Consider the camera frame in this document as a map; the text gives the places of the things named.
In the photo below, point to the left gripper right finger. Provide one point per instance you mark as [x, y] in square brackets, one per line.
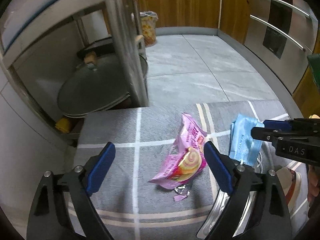
[256, 207]

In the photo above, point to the small yellow object under shelf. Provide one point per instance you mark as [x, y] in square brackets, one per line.
[64, 125]

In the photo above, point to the blue bin with yellow rim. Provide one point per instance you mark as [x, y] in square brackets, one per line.
[314, 116]

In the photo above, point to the pink snack wrapper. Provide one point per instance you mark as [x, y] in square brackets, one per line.
[185, 159]

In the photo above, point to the person right hand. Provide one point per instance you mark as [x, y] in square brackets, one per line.
[313, 188]

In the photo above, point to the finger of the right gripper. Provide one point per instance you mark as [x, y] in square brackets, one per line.
[296, 124]
[277, 136]

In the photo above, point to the grey blue tray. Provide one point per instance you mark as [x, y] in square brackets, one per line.
[21, 18]

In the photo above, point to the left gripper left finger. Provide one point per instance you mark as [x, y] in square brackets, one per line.
[49, 217]

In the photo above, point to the stainless built-in oven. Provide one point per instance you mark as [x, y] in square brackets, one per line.
[282, 33]

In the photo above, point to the wooden base cabinets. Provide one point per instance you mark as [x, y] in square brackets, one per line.
[200, 56]

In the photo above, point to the grey pot lid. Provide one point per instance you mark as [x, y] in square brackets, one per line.
[89, 91]

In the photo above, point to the grey checked floor mat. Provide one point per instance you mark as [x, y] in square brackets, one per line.
[128, 203]

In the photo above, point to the stainless steel shelf rack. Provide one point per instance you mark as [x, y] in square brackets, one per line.
[66, 35]

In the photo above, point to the blue face mask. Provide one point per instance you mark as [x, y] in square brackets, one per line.
[243, 147]

